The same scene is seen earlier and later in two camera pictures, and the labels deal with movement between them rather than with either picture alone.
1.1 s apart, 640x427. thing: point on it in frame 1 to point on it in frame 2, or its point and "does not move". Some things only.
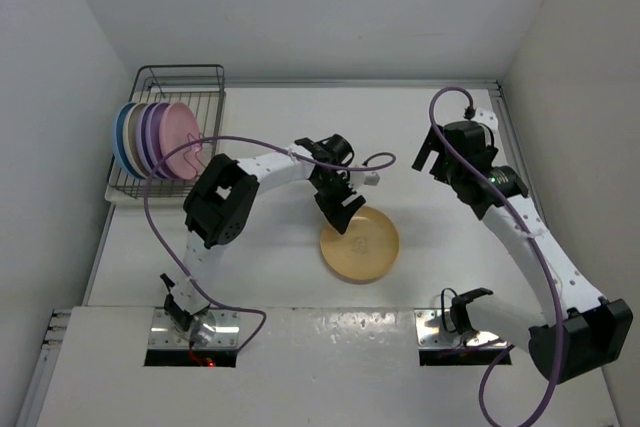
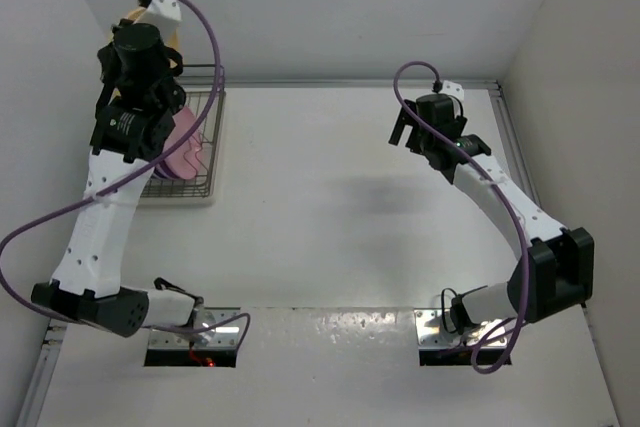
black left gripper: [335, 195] to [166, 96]
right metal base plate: [431, 333] does not move
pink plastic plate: [178, 127] does not move
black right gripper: [434, 142] to [406, 118]
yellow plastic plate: [367, 249] to [171, 35]
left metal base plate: [215, 328] does not move
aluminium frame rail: [505, 109] does not move
